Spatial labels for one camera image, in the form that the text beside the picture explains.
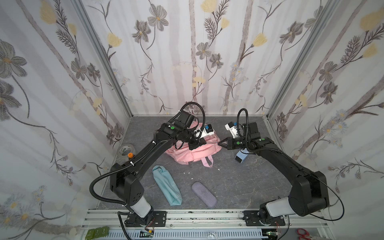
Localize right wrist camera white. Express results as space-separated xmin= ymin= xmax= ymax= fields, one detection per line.
xmin=225 ymin=122 xmax=240 ymax=138

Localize teal pencil pouch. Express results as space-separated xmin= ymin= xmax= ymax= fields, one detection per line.
xmin=152 ymin=165 xmax=183 ymax=207

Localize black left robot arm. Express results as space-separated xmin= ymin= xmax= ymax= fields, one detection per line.
xmin=89 ymin=103 xmax=212 ymax=228

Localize green connector block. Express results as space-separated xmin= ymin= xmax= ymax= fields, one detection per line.
xmin=85 ymin=226 xmax=110 ymax=240

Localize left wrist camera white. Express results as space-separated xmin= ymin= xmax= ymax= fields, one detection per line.
xmin=195 ymin=124 xmax=215 ymax=139

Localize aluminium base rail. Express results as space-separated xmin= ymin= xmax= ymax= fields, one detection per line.
xmin=76 ymin=209 xmax=336 ymax=240

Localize white tape roll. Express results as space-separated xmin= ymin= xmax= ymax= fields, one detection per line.
xmin=118 ymin=144 xmax=136 ymax=159

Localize pink student backpack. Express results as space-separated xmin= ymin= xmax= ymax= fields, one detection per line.
xmin=165 ymin=130 xmax=222 ymax=168

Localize red handled scissors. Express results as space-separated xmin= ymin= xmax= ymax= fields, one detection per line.
xmin=296 ymin=229 xmax=312 ymax=240

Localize purple glasses case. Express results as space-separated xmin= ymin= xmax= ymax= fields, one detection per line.
xmin=192 ymin=182 xmax=217 ymax=209

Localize light blue stamp device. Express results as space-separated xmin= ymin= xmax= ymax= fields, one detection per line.
xmin=235 ymin=149 xmax=249 ymax=163

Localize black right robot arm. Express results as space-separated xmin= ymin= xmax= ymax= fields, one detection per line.
xmin=218 ymin=108 xmax=332 ymax=225

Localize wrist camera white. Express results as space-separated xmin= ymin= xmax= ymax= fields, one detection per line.
xmin=225 ymin=122 xmax=240 ymax=138
xmin=195 ymin=124 xmax=215 ymax=139

